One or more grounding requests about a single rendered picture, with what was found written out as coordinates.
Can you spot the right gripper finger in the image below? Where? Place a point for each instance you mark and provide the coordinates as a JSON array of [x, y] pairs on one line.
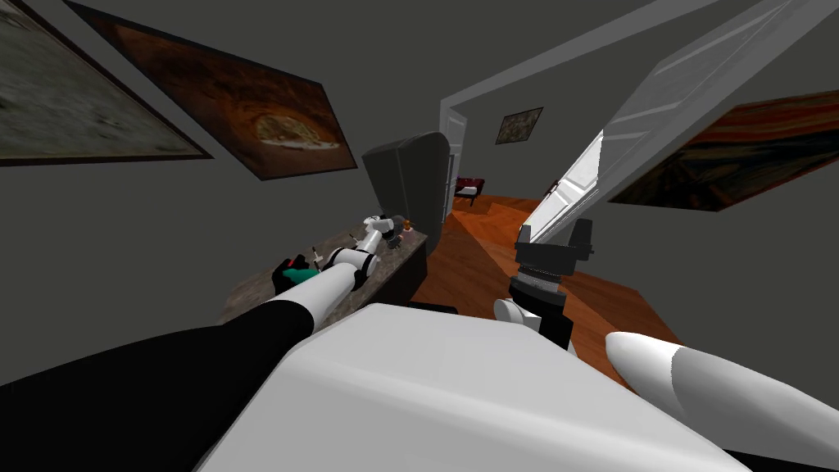
[[524, 235], [583, 233]]

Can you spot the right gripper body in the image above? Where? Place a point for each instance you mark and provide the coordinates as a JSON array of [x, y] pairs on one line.
[[547, 257]]

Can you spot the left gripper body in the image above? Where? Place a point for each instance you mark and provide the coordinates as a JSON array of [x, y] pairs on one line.
[[396, 233]]

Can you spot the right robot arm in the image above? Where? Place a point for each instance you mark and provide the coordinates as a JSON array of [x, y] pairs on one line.
[[727, 393]]

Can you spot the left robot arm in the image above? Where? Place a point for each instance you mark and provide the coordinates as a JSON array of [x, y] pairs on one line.
[[308, 298]]

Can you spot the dark grey refrigerator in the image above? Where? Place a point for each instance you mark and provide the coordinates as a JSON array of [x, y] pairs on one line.
[[413, 180]]

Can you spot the red armchair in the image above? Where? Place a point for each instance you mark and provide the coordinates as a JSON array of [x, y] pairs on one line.
[[469, 186]]

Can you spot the small dark framed picture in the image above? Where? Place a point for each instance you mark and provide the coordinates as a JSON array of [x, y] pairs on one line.
[[518, 125]]

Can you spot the black and teal object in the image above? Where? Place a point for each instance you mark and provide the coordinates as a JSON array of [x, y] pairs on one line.
[[292, 274]]

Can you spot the white door leaf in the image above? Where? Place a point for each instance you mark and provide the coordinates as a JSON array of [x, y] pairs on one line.
[[456, 134], [662, 105]]

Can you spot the grey stone-topped table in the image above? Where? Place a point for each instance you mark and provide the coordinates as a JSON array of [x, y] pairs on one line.
[[259, 296]]

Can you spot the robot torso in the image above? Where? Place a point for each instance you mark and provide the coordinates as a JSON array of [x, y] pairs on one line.
[[432, 400]]

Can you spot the red orange framed painting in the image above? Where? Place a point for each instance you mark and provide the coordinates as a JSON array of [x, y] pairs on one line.
[[741, 157]]

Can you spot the brown orange framed painting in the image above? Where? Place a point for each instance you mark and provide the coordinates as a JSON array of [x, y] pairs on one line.
[[249, 108]]

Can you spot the grey framed painting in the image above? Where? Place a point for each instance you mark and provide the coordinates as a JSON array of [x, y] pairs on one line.
[[59, 92]]

